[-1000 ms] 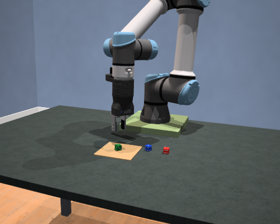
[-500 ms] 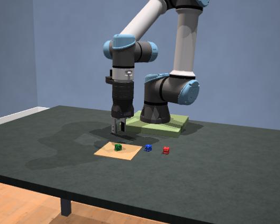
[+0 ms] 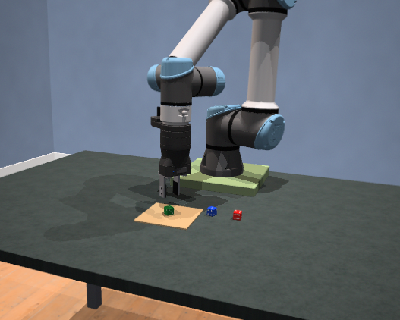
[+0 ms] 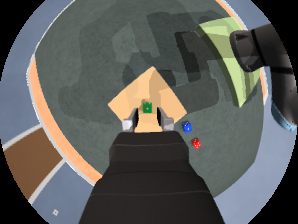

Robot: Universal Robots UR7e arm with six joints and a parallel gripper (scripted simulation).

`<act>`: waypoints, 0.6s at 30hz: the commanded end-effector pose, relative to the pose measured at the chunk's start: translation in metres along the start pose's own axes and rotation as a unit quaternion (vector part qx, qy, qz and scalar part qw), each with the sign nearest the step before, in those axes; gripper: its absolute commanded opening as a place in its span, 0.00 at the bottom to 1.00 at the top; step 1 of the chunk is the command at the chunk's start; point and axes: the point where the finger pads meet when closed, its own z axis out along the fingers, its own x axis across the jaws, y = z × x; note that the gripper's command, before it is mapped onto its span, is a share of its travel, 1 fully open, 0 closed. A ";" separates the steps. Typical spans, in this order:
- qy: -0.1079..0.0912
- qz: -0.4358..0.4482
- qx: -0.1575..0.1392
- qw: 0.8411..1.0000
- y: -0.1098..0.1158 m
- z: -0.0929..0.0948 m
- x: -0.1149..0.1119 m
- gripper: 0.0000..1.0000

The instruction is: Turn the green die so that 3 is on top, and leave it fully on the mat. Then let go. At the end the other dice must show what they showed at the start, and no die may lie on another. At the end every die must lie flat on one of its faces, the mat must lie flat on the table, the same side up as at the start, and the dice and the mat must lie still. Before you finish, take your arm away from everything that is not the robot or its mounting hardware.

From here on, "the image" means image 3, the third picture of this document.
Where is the orange flat mat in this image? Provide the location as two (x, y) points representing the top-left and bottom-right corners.
(134, 203), (203, 230)

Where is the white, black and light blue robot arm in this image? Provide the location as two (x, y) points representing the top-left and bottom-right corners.
(147, 0), (296, 177)

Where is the blue die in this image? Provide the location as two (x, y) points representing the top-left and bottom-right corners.
(207, 206), (217, 216)

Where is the green die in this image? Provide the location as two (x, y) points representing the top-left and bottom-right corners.
(164, 205), (174, 215)

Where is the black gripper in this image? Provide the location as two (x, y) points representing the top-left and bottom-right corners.
(151, 105), (191, 198)

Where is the red die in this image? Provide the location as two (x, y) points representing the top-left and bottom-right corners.
(233, 210), (242, 221)

